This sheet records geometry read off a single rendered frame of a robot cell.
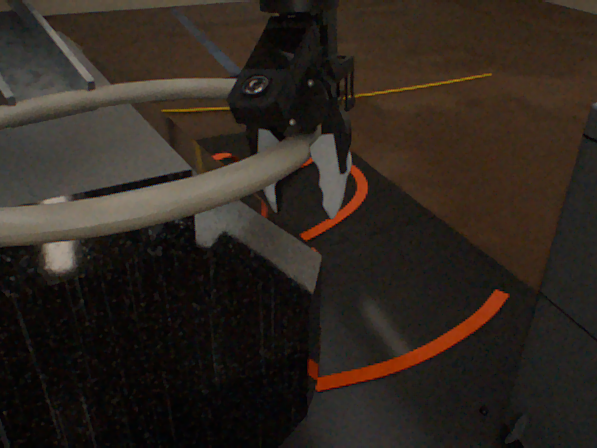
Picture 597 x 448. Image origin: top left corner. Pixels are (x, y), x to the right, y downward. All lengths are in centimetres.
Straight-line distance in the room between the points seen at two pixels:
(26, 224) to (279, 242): 60
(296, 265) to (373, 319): 84
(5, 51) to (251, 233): 49
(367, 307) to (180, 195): 146
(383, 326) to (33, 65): 123
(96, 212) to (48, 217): 3
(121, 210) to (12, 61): 62
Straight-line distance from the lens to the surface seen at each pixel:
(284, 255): 101
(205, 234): 88
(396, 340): 178
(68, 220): 46
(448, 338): 181
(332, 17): 58
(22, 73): 101
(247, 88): 47
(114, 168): 92
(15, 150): 104
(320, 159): 55
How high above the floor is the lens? 121
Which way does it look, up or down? 31 degrees down
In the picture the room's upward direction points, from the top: straight up
